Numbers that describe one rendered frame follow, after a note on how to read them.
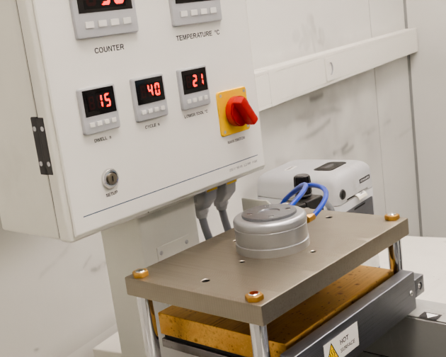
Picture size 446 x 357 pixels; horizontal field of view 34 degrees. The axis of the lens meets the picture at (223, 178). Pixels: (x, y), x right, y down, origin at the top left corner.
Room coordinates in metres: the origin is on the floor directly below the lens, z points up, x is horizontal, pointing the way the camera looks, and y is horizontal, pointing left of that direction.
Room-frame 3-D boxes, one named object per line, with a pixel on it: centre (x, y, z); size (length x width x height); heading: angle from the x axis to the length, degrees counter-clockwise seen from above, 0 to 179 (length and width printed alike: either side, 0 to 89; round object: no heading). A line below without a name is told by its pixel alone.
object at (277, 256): (0.78, -0.03, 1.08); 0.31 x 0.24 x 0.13; 137
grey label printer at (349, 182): (1.79, -0.23, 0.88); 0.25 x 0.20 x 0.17; 52
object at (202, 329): (0.75, -0.05, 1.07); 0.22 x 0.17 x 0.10; 137
